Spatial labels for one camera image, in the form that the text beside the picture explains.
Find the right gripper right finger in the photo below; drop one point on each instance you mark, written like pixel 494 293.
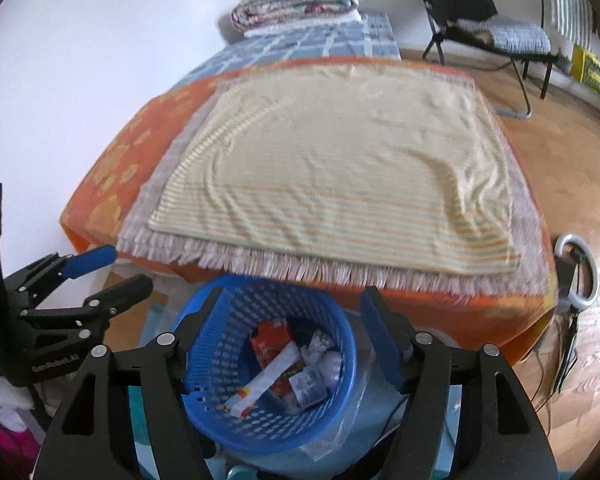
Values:
pixel 391 338

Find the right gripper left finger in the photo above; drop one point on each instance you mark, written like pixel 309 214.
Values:
pixel 199 330

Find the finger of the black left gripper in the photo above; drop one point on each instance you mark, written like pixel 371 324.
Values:
pixel 120 297
pixel 46 274

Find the crumpled clear plastic wrapper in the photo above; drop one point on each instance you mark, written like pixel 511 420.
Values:
pixel 319 373

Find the blue plastic mesh basket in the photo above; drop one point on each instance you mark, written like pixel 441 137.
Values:
pixel 270 428

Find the red snack wrapper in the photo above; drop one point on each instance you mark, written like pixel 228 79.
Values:
pixel 270 337

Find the clear plastic bag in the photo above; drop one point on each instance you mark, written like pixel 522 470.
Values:
pixel 333 438

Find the grey fringed blanket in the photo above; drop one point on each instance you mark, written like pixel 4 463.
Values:
pixel 330 259

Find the cream yellow knitted blanket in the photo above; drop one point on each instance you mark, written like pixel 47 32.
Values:
pixel 376 163

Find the blue checkered bed cover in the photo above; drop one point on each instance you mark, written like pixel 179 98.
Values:
pixel 370 38

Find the grey checkered chair cushion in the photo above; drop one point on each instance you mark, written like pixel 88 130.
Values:
pixel 508 34

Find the yellow green crate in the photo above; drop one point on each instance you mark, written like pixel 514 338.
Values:
pixel 586 68

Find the black folding chair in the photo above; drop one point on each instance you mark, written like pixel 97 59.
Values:
pixel 442 15

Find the folded floral quilt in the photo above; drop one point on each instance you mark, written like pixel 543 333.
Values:
pixel 252 14

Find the white radiator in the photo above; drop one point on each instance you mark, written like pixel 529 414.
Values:
pixel 573 19

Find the white ring light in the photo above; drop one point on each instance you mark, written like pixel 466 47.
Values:
pixel 570 251

